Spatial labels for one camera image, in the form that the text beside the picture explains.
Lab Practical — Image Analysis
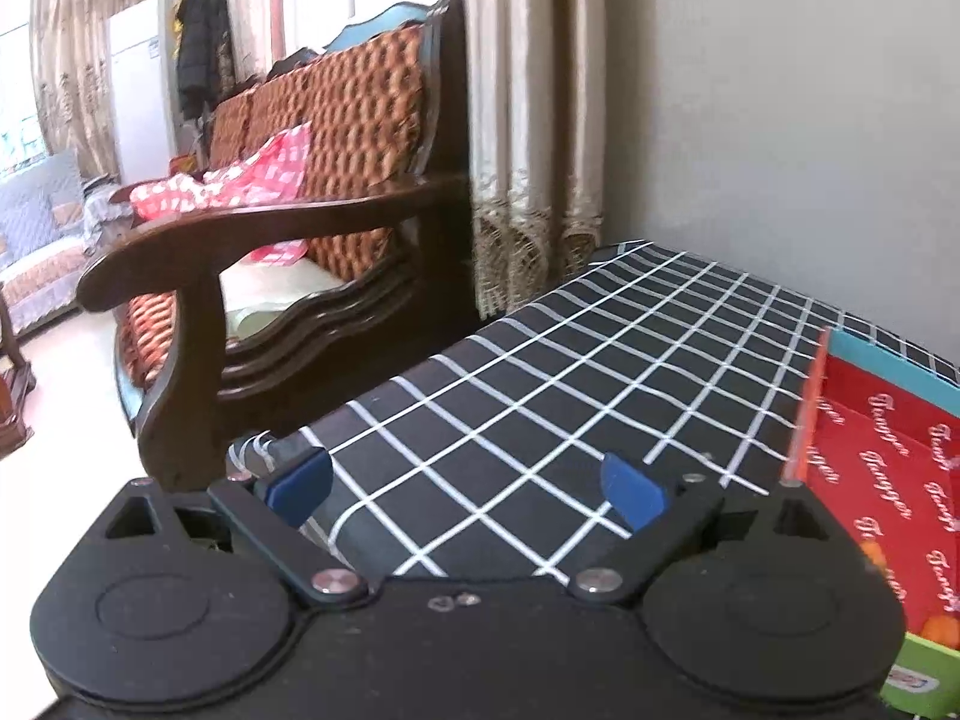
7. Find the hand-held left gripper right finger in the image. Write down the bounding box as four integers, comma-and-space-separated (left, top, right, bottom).
568, 452, 842, 606

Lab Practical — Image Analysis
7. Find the black white checked tablecloth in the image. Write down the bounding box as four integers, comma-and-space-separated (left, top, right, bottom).
225, 240, 960, 586

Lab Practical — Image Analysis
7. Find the grey covered sofa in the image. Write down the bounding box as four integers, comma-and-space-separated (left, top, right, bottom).
0, 150, 121, 338

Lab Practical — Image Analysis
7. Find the red white checked cloth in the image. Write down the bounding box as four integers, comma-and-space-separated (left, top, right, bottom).
129, 121, 314, 265

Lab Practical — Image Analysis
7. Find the red cardboard box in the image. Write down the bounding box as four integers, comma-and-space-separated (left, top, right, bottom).
780, 326, 960, 720

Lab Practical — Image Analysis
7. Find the beige patterned curtain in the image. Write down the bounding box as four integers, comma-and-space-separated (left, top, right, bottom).
30, 0, 188, 181

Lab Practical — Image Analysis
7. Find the white refrigerator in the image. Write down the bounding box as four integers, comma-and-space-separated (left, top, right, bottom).
105, 0, 185, 185

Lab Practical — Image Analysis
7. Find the cream seat cushion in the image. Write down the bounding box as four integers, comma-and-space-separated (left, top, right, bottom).
221, 259, 347, 338

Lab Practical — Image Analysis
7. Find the dark wooden sofa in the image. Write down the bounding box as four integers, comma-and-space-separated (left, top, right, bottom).
75, 0, 482, 494

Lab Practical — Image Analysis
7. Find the brown wooden furniture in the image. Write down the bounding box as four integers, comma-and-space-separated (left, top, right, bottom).
0, 292, 37, 458

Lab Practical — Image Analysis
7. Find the pink sheer curtain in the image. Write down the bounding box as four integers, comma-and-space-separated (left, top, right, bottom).
225, 0, 287, 91

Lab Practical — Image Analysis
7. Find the black hanging coat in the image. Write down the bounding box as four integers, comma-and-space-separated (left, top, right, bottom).
174, 0, 237, 121

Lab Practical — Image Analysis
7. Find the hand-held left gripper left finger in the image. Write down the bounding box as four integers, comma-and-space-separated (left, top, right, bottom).
97, 448, 370, 611

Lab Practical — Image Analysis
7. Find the beige lace curtain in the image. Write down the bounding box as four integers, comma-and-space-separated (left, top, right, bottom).
461, 0, 608, 320

